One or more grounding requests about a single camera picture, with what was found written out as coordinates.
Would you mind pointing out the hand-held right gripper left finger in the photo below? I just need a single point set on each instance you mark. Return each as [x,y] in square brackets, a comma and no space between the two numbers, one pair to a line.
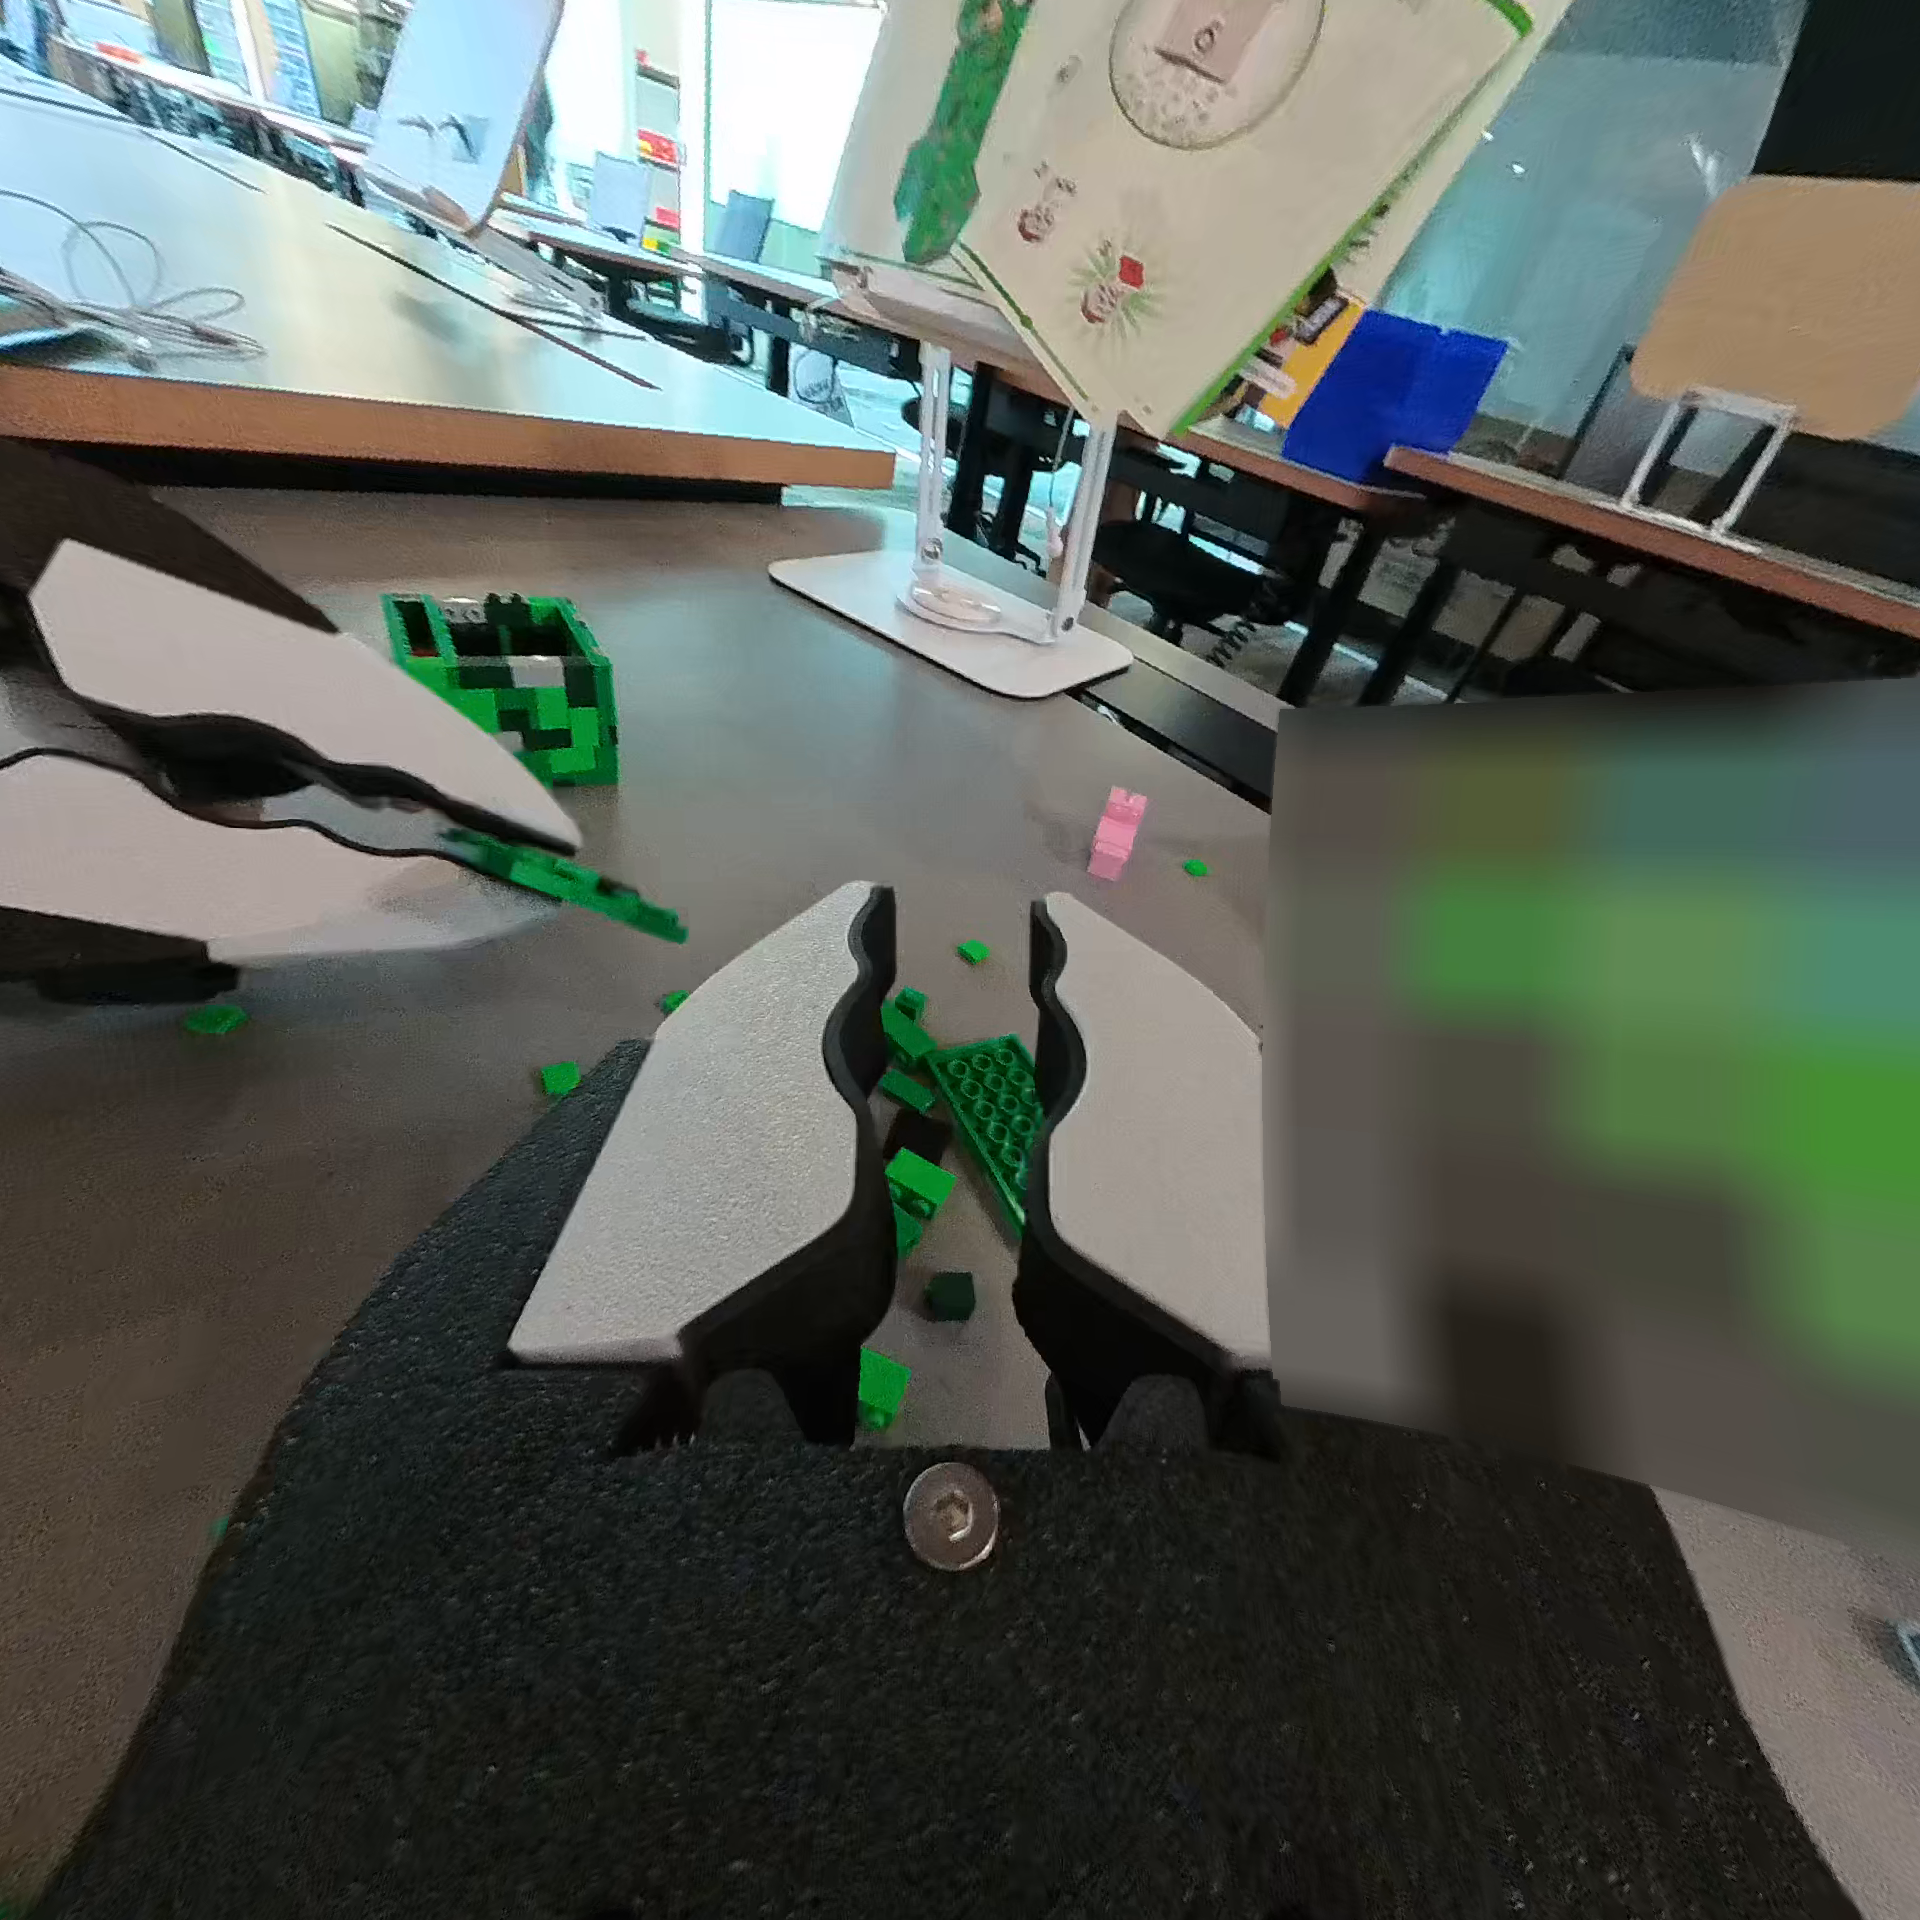
[720,1171]

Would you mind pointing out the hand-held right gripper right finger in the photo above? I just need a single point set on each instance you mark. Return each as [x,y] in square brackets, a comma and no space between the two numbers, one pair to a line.
[1171,1154]

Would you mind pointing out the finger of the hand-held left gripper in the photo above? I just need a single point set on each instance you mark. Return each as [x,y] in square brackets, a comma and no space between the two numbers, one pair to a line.
[285,674]
[182,870]

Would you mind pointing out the small green lego pieces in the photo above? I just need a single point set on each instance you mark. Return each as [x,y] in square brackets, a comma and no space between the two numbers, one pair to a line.
[918,1184]

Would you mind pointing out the green tiled lego plate assembly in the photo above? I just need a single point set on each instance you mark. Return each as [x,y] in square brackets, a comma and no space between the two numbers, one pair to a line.
[600,893]

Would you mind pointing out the large bare green lego plate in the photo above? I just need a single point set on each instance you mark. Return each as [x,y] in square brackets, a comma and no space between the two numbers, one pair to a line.
[997,1109]

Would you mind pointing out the dark brown lego tile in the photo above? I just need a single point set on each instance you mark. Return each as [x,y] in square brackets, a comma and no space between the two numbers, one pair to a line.
[916,1137]

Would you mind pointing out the pink lego pig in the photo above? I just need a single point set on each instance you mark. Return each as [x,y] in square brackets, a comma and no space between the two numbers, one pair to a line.
[1119,833]

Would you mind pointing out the lego instruction booklet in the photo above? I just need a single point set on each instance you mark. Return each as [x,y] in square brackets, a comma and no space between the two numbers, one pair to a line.
[1200,195]

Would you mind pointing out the wooden edged desk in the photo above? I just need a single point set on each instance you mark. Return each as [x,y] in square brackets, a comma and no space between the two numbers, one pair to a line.
[1651,523]
[452,389]

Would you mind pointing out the white rounded board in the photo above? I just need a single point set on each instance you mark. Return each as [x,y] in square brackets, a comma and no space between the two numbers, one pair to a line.
[458,105]

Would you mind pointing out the yellow leaflet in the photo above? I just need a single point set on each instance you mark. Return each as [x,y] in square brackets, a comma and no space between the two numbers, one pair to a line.
[1320,359]

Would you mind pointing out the small clear board stand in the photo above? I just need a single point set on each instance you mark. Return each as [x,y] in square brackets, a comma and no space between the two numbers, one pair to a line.
[1711,481]

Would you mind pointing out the tan rounded board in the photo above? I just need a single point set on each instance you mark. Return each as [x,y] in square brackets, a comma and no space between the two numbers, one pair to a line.
[1786,299]

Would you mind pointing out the green lego wall panel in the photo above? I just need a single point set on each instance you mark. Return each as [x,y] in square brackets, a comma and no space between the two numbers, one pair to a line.
[564,705]

